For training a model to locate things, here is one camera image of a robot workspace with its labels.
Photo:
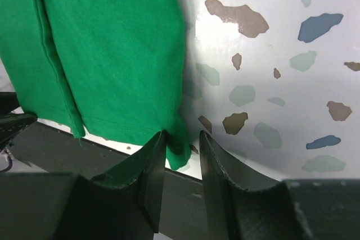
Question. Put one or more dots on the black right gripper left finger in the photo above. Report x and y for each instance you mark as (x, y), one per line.
(123, 202)

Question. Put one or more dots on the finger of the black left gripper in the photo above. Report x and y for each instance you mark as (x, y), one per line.
(13, 124)

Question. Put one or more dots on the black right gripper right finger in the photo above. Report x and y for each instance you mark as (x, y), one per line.
(242, 203)

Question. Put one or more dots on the green t shirt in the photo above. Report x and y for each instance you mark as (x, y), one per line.
(111, 68)

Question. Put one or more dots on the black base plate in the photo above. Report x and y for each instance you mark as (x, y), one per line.
(183, 211)

